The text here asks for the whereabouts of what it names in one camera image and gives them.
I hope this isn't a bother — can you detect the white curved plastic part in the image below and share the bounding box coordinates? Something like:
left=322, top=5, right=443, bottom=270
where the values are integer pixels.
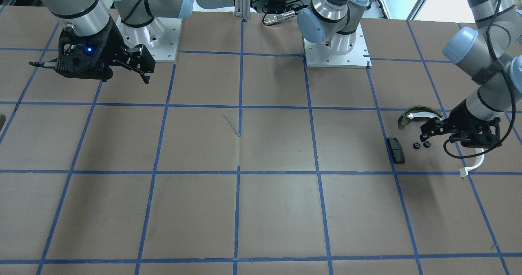
left=459, top=154, right=484, bottom=177

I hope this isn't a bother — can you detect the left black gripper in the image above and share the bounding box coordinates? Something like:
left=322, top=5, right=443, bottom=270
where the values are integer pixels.
left=419, top=102, right=502, bottom=147

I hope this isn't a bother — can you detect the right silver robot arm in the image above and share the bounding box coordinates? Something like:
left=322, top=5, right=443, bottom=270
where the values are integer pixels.
left=30, top=0, right=195, bottom=84

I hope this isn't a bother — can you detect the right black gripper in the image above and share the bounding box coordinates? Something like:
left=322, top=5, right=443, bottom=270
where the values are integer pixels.
left=30, top=20, right=155, bottom=84

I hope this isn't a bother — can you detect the silver cylindrical metal part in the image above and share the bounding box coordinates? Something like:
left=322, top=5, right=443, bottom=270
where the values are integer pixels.
left=262, top=10, right=295, bottom=26

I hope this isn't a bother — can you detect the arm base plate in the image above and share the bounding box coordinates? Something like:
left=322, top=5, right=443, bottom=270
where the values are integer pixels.
left=303, top=24, right=372, bottom=68
left=116, top=17, right=184, bottom=63

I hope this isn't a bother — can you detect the grey brake pad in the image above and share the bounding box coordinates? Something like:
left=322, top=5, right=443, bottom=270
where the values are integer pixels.
left=386, top=137, right=406, bottom=164

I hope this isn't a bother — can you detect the green curved brake shoe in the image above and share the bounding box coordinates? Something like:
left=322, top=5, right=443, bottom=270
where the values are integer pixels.
left=397, top=106, right=444, bottom=129

